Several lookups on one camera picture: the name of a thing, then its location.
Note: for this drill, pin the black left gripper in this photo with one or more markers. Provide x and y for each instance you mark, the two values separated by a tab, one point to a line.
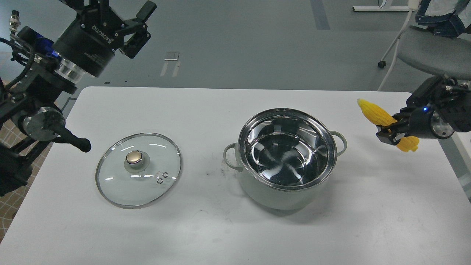
91	39

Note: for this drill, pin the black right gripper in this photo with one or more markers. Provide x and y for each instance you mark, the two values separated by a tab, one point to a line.
412	121

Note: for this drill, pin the yellow corn cob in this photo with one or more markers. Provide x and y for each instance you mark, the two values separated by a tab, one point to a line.
379	117

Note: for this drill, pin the glass pot lid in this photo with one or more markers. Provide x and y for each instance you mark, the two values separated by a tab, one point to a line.
138	169

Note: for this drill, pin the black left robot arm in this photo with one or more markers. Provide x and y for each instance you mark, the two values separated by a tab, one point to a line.
54	67

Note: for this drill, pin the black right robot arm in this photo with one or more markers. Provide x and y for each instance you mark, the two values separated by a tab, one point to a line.
436	110

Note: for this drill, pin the grey steel cooking pot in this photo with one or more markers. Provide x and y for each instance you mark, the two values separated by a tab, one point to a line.
284	157

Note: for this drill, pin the grey office chair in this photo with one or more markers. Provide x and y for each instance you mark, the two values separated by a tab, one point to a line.
436	55

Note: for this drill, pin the blue denim clothing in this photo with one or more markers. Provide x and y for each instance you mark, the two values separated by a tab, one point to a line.
446	18

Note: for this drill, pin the beige checkered cloth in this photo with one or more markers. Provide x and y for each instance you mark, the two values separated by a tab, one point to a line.
11	202

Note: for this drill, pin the white desk frame base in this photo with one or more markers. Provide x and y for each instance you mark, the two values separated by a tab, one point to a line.
386	6

